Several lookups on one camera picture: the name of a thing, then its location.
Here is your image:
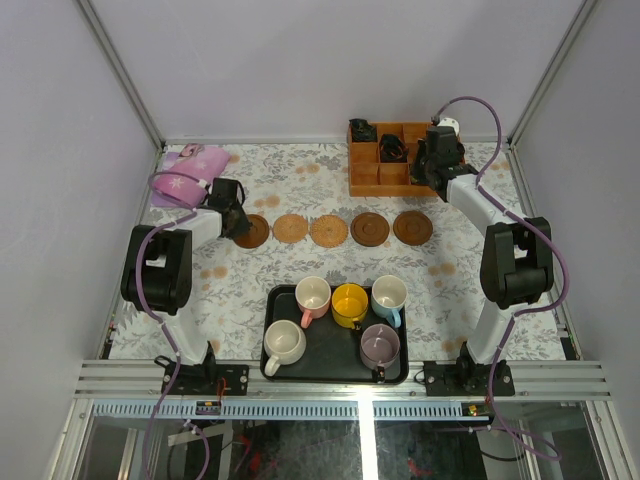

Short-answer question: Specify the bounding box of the woven rattan coaster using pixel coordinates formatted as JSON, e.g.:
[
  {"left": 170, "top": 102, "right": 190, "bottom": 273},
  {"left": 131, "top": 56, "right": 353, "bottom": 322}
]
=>
[
  {"left": 310, "top": 215, "right": 349, "bottom": 248},
  {"left": 273, "top": 214, "right": 309, "bottom": 244}
]

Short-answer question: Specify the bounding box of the light blue ceramic cup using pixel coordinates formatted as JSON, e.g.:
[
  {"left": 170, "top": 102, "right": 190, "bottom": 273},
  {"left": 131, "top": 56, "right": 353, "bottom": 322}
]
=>
[{"left": 371, "top": 275, "right": 408, "bottom": 329}]

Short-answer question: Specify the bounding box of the rolled dark sock top-left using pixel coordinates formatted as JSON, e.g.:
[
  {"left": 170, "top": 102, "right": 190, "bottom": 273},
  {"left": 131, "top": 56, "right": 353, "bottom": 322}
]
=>
[{"left": 349, "top": 118, "right": 378, "bottom": 143}]

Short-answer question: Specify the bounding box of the cream white ceramic cup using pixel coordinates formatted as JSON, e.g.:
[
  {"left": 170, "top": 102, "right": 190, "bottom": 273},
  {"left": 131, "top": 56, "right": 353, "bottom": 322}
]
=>
[{"left": 263, "top": 320, "right": 307, "bottom": 377}]

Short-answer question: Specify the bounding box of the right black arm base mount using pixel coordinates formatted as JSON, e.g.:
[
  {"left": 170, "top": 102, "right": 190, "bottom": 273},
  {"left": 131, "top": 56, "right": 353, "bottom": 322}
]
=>
[{"left": 423, "top": 353, "right": 515, "bottom": 397}]

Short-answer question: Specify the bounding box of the rolled dark sock with orange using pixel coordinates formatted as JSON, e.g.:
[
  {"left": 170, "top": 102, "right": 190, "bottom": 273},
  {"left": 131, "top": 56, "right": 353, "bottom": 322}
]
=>
[{"left": 379, "top": 133, "right": 408, "bottom": 163}]

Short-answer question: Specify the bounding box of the dark brown wooden coaster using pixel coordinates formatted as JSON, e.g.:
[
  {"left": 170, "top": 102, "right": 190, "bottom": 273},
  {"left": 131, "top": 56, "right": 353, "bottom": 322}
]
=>
[{"left": 350, "top": 212, "right": 390, "bottom": 247}]

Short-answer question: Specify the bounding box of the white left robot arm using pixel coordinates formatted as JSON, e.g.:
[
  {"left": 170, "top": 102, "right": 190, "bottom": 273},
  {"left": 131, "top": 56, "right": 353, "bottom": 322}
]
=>
[{"left": 120, "top": 173, "right": 251, "bottom": 395}]

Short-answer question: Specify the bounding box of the purple ceramic cup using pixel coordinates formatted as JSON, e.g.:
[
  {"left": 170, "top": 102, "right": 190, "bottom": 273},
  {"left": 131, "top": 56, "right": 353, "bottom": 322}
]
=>
[{"left": 359, "top": 323, "right": 401, "bottom": 383}]

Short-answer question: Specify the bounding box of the orange wooden divider box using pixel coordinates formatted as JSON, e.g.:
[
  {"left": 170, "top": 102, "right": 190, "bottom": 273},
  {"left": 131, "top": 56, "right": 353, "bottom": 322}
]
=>
[{"left": 347, "top": 121, "right": 437, "bottom": 197}]

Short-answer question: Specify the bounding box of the pink ceramic cup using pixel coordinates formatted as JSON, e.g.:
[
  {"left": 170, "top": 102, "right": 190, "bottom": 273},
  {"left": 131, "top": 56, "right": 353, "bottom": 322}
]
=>
[{"left": 294, "top": 276, "right": 332, "bottom": 329}]

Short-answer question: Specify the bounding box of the aluminium front rail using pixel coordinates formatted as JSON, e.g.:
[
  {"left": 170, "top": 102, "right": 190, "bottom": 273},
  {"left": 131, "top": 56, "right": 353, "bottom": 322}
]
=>
[{"left": 74, "top": 354, "right": 611, "bottom": 402}]

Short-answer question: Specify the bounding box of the pink folded cloth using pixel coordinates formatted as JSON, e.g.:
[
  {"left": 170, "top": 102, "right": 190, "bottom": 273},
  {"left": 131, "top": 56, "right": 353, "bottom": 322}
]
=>
[{"left": 153, "top": 143, "right": 231, "bottom": 207}]

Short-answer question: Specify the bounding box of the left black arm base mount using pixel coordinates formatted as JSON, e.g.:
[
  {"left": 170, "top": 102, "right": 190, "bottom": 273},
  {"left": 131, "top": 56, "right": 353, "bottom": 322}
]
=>
[{"left": 154, "top": 350, "right": 250, "bottom": 397}]

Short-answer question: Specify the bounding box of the blue slotted cable duct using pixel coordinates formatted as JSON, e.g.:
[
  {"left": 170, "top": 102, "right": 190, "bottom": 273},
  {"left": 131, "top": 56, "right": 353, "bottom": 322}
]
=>
[{"left": 92, "top": 401, "right": 494, "bottom": 420}]

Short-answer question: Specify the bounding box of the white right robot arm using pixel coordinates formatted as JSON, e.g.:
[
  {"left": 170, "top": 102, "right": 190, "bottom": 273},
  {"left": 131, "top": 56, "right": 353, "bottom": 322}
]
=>
[{"left": 410, "top": 118, "right": 554, "bottom": 395}]

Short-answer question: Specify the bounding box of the yellow ceramic cup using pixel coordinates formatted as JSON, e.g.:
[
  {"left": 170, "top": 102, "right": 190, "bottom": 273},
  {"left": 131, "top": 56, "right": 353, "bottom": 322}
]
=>
[{"left": 331, "top": 283, "right": 369, "bottom": 330}]

